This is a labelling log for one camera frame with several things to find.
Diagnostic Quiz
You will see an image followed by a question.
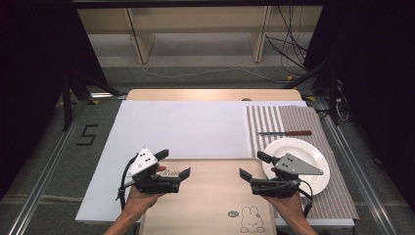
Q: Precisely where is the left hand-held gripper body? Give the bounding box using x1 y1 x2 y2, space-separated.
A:
126 147 182 194

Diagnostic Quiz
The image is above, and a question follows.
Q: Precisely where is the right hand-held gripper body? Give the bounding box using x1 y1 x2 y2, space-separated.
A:
249 152 325 200

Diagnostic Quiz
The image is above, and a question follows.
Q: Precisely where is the person's left hand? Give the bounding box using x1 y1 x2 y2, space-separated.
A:
124 164 167 213

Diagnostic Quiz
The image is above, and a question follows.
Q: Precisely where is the person's right hand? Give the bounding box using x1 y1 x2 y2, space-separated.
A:
262 165 307 223

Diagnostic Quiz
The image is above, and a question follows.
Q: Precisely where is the white plate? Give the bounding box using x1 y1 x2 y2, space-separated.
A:
261 137 331 197

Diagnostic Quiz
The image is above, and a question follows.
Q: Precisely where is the white table cover sheet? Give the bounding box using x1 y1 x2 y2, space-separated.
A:
74 99 356 229

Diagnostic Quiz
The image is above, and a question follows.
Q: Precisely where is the beige tray with rabbit print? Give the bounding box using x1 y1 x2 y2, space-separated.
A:
138 158 278 235

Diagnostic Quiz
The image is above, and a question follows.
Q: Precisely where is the grey striped placemat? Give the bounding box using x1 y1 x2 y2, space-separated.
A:
245 105 360 220

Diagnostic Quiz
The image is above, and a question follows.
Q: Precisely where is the black metal stand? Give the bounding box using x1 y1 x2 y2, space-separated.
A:
283 55 341 126
60 70 121 131

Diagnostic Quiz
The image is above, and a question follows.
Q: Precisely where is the dark curtain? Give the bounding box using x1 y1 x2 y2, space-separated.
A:
304 0 415 204
0 0 109 201

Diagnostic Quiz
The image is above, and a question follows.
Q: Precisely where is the light wooden shelf unit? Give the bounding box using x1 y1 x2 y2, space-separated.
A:
76 6 324 65

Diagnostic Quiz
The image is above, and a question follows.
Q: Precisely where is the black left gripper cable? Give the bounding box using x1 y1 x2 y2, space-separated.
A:
115 155 140 212

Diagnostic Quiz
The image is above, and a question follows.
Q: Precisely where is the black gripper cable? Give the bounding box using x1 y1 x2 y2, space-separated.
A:
115 155 140 212
298 179 315 219

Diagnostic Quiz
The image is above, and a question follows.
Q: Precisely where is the knife with reddish brown handle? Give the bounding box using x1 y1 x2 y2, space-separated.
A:
256 129 313 137

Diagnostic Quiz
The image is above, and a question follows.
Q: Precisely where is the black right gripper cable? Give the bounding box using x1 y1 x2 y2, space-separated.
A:
298 179 315 219

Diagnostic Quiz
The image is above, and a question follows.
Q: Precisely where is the metal floor rail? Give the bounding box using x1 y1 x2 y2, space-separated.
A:
312 96 397 235
8 92 126 235

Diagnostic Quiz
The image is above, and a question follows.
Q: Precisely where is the long white floor cable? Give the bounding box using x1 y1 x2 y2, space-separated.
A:
128 30 292 84

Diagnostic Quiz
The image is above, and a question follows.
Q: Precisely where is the tangle of black cables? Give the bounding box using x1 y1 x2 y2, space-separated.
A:
264 5 309 76

